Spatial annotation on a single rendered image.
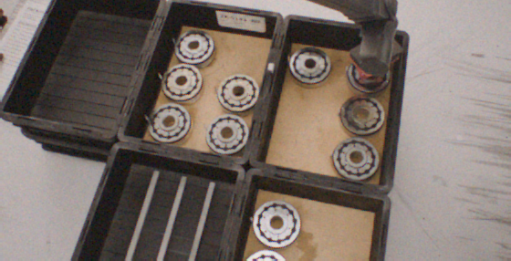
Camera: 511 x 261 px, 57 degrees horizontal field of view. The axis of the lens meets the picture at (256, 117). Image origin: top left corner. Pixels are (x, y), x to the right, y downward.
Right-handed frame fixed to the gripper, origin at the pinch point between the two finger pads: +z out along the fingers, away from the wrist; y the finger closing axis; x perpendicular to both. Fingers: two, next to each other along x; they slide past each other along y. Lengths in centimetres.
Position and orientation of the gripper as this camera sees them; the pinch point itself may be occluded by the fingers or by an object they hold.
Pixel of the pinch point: (370, 71)
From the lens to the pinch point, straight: 117.4
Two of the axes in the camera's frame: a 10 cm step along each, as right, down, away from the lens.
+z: 0.7, 4.3, 9.0
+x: -5.3, -7.5, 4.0
